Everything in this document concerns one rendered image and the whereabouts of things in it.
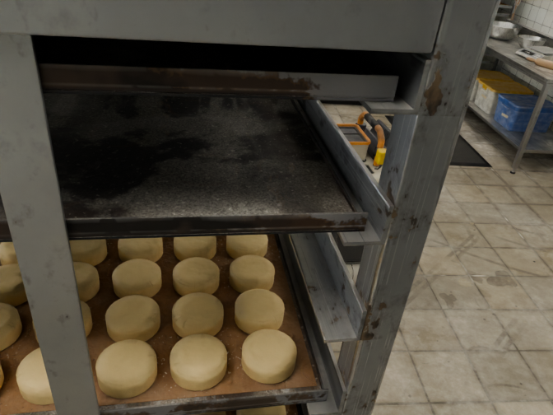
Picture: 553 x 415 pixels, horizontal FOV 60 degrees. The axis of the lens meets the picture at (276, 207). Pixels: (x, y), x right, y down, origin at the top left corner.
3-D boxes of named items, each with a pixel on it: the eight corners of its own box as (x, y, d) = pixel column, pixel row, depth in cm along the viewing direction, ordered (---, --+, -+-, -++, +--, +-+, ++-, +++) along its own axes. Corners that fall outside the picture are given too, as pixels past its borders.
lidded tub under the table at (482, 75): (455, 90, 562) (462, 67, 549) (493, 92, 567) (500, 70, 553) (468, 100, 530) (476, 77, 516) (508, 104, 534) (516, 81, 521)
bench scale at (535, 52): (515, 53, 453) (518, 44, 448) (543, 55, 460) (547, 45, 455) (536, 62, 428) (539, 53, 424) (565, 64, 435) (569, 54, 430)
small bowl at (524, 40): (509, 44, 491) (513, 34, 486) (533, 45, 494) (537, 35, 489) (522, 50, 469) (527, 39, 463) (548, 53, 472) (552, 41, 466)
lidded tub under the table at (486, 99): (469, 101, 528) (476, 78, 514) (508, 104, 534) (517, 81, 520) (485, 114, 496) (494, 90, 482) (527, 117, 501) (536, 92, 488)
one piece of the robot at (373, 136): (355, 151, 268) (378, 117, 259) (378, 182, 239) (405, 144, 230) (339, 143, 263) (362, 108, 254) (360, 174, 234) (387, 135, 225)
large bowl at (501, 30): (473, 33, 528) (477, 19, 520) (506, 35, 532) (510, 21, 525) (490, 41, 495) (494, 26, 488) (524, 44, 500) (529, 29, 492)
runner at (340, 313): (236, 77, 88) (237, 61, 87) (252, 77, 89) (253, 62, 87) (323, 342, 35) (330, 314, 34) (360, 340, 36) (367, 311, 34)
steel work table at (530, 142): (434, 101, 590) (456, 18, 538) (488, 104, 598) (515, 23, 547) (509, 174, 430) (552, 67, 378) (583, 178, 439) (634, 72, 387)
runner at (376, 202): (239, 26, 84) (239, 8, 82) (254, 27, 84) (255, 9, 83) (343, 246, 31) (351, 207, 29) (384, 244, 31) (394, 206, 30)
